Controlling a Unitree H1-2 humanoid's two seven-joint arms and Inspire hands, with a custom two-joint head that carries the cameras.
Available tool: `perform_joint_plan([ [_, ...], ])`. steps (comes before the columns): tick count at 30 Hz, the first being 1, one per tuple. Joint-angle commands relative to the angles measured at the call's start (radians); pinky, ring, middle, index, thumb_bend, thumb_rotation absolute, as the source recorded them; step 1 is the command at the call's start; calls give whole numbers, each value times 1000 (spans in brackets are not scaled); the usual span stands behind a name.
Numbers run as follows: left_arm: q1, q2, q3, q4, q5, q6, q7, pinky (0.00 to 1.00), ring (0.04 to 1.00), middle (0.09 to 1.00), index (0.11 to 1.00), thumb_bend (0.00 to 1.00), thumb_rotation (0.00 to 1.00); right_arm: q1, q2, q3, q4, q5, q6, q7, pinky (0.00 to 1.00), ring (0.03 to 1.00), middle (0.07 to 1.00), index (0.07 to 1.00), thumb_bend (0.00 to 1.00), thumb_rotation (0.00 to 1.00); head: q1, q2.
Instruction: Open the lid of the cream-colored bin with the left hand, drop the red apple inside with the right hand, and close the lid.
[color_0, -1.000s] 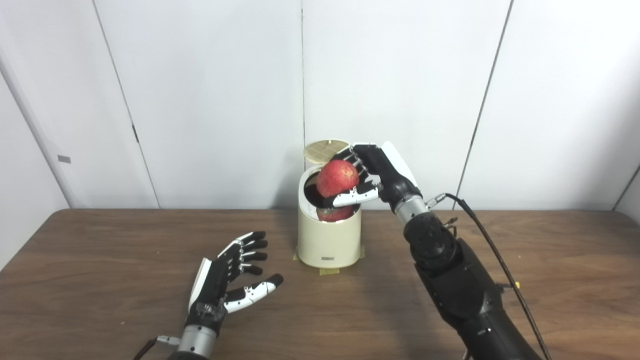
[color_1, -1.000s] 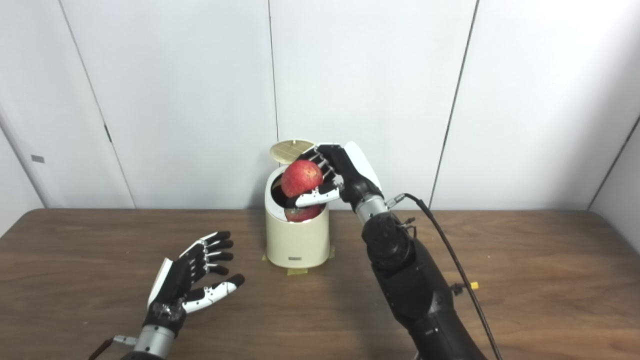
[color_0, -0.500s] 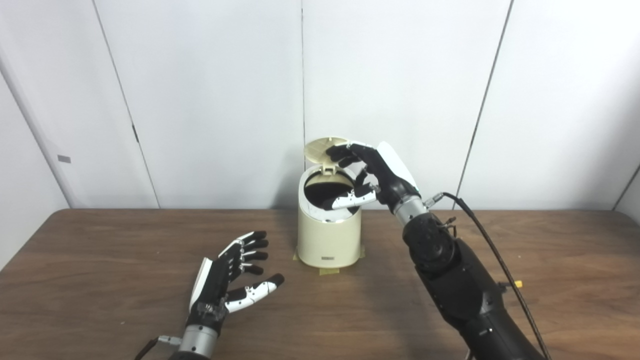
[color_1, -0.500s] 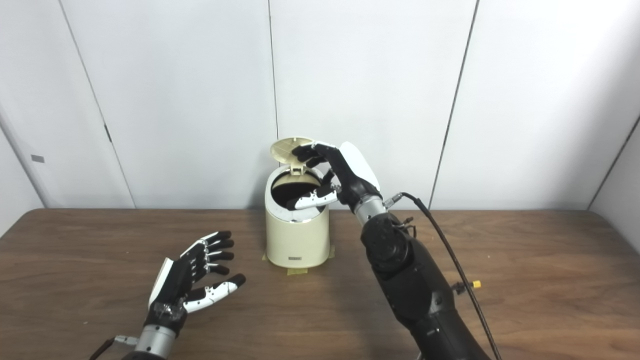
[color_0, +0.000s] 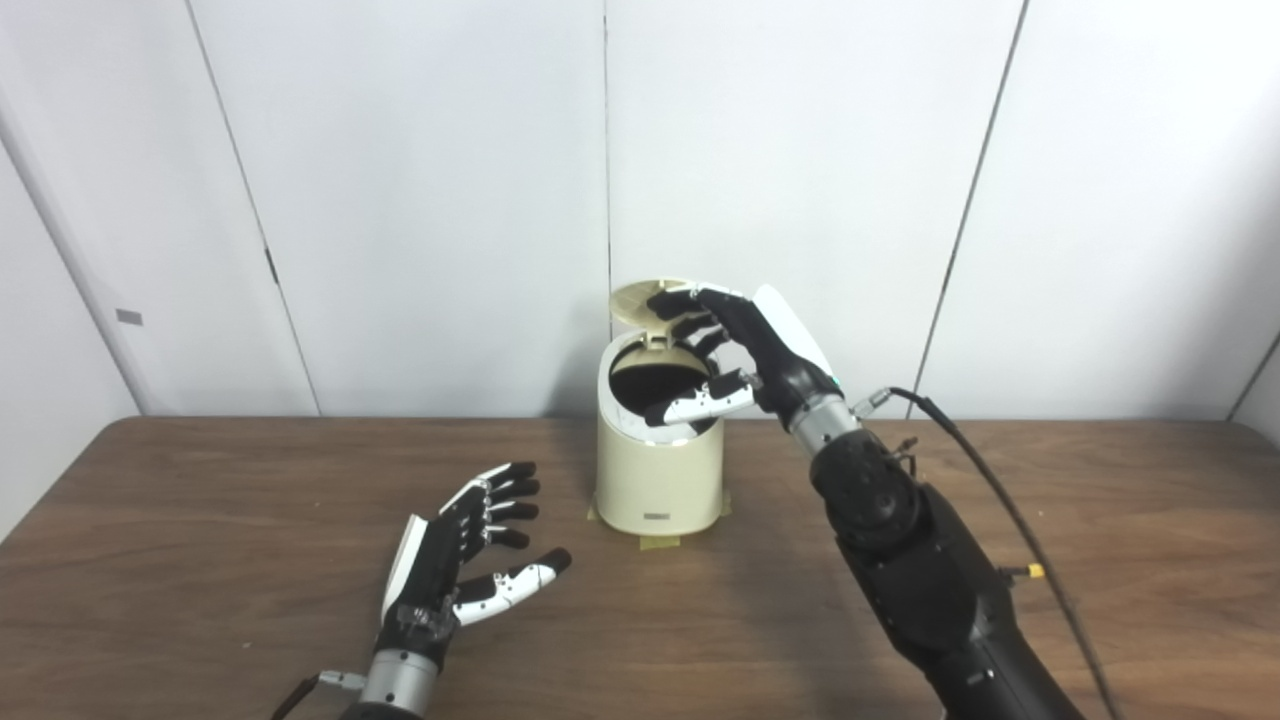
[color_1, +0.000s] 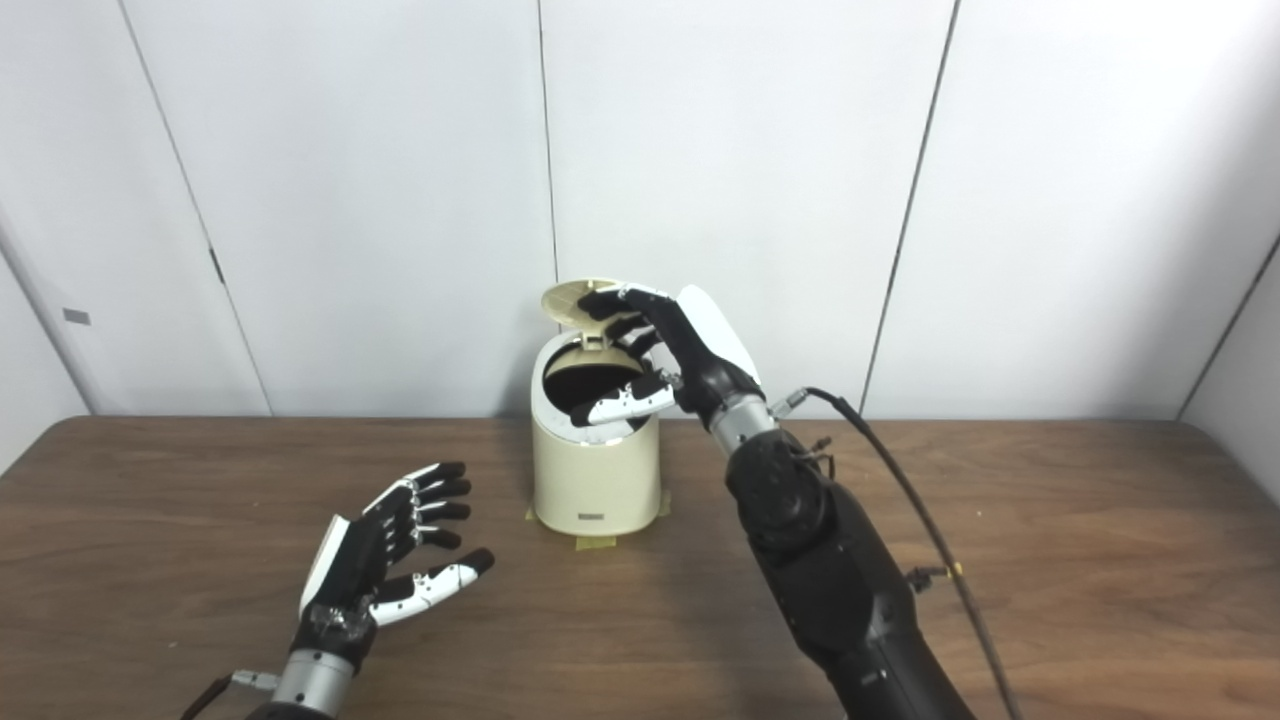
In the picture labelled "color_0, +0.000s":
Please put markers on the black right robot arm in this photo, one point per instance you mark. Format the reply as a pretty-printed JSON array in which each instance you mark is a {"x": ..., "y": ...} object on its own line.
[{"x": 920, "y": 570}]

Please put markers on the grey wall label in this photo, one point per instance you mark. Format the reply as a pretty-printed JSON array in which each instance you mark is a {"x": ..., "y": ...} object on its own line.
[{"x": 128, "y": 317}]

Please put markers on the white and black right hand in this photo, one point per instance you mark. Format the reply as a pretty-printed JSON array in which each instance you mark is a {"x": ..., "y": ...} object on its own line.
[{"x": 780, "y": 360}]

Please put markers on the cream-colored bin body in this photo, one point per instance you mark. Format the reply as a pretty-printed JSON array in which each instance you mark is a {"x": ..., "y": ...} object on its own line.
[{"x": 655, "y": 480}]

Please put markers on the wide yellow tape piece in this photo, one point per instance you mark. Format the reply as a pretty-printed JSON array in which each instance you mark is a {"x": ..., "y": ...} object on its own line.
[{"x": 660, "y": 542}]

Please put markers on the white and black left hand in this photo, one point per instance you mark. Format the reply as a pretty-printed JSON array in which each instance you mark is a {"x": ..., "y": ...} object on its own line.
[{"x": 430, "y": 570}]

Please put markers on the round cream bin lid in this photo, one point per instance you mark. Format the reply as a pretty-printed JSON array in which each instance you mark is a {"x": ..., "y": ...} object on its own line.
[{"x": 632, "y": 300}]

